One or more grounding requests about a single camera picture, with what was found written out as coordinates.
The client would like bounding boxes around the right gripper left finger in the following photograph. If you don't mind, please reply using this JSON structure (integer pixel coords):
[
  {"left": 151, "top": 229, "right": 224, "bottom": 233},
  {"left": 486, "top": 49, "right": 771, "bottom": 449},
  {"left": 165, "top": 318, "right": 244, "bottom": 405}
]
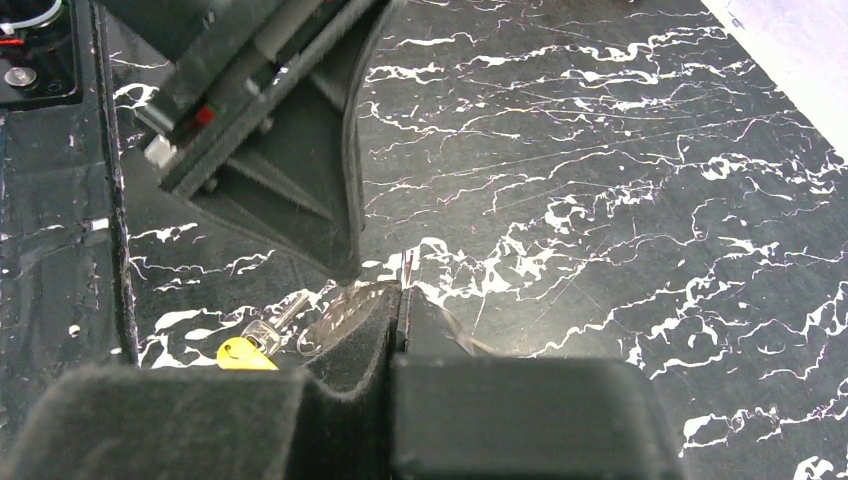
[{"left": 1, "top": 301, "right": 397, "bottom": 479}]

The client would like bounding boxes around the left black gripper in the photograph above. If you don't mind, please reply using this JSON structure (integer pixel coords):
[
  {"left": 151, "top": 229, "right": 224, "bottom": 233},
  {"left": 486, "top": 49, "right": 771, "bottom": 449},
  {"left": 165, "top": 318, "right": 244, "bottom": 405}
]
[{"left": 105, "top": 1, "right": 403, "bottom": 282}]

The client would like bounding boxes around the white keyring holder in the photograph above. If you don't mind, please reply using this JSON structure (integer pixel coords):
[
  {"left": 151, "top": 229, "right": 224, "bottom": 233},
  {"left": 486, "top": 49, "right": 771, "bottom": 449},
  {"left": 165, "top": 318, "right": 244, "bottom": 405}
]
[{"left": 297, "top": 250, "right": 495, "bottom": 357}]

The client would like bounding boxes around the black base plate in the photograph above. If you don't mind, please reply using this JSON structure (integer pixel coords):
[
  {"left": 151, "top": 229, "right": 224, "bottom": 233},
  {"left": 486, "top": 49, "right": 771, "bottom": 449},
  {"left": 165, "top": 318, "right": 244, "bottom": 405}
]
[{"left": 1, "top": 1, "right": 135, "bottom": 445}]

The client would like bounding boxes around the yellow tagged key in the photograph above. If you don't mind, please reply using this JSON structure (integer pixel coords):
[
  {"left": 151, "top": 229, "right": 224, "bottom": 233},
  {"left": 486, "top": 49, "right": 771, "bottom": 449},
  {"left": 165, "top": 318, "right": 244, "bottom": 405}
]
[{"left": 215, "top": 293, "right": 309, "bottom": 371}]

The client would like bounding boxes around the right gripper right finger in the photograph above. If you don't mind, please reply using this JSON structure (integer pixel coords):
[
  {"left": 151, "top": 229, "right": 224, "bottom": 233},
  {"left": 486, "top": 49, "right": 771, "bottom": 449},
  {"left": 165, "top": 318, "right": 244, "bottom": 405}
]
[{"left": 390, "top": 288, "right": 686, "bottom": 479}]

